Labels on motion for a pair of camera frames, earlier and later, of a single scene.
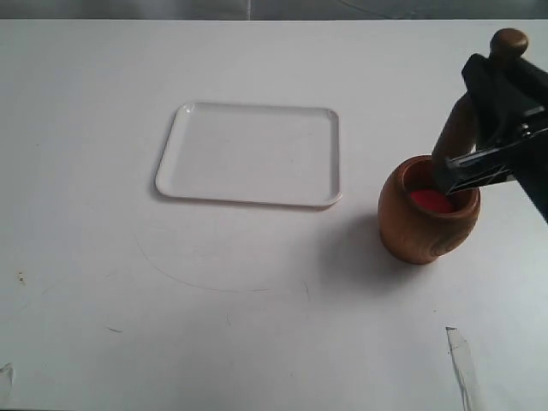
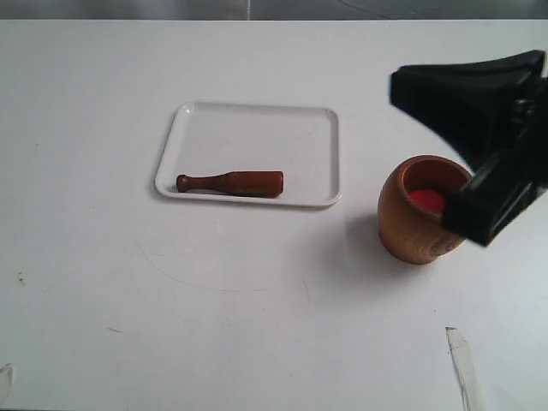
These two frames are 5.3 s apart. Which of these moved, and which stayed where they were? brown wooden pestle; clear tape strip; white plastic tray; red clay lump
Moved: brown wooden pestle
Stayed: white plastic tray; clear tape strip; red clay lump
